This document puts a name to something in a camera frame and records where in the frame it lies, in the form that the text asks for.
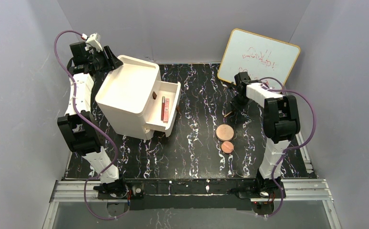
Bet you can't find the white three-drawer organizer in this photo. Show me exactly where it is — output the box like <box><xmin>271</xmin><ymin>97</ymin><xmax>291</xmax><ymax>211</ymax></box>
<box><xmin>95</xmin><ymin>55</ymin><xmax>160</xmax><ymax>140</ymax></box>

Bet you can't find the white drawer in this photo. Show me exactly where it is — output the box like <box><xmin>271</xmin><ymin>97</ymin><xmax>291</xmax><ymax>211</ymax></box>
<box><xmin>144</xmin><ymin>81</ymin><xmax>181</xmax><ymax>137</ymax></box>

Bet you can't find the red lip gloss tube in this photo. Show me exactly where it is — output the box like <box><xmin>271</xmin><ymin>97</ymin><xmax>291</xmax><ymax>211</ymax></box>
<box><xmin>161</xmin><ymin>96</ymin><xmax>166</xmax><ymax>121</ymax></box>

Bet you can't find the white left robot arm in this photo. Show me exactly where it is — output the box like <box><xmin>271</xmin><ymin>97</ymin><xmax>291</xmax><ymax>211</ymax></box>
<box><xmin>57</xmin><ymin>42</ymin><xmax>123</xmax><ymax>184</ymax></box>

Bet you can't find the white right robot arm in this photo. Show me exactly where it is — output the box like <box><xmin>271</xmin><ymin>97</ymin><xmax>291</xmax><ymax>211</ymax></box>
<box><xmin>231</xmin><ymin>72</ymin><xmax>300</xmax><ymax>191</ymax></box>

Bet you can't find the large round pink compact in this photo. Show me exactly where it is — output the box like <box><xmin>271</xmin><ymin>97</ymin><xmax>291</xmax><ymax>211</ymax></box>
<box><xmin>215</xmin><ymin>124</ymin><xmax>234</xmax><ymax>142</ymax></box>

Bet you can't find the small round pink compact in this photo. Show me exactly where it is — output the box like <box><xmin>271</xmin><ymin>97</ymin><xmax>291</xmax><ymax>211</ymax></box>
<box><xmin>221</xmin><ymin>141</ymin><xmax>234</xmax><ymax>154</ymax></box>

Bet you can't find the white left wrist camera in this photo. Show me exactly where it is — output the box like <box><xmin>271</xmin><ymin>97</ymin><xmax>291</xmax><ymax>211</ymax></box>
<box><xmin>81</xmin><ymin>33</ymin><xmax>103</xmax><ymax>52</ymax></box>

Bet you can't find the whiteboard with yellow frame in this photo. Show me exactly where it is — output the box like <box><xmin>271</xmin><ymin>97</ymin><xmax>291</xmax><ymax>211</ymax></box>
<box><xmin>217</xmin><ymin>29</ymin><xmax>301</xmax><ymax>89</ymax></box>

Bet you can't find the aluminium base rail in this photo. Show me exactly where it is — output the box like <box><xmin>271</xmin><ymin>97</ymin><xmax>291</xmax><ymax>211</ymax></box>
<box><xmin>51</xmin><ymin>178</ymin><xmax>333</xmax><ymax>202</ymax></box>

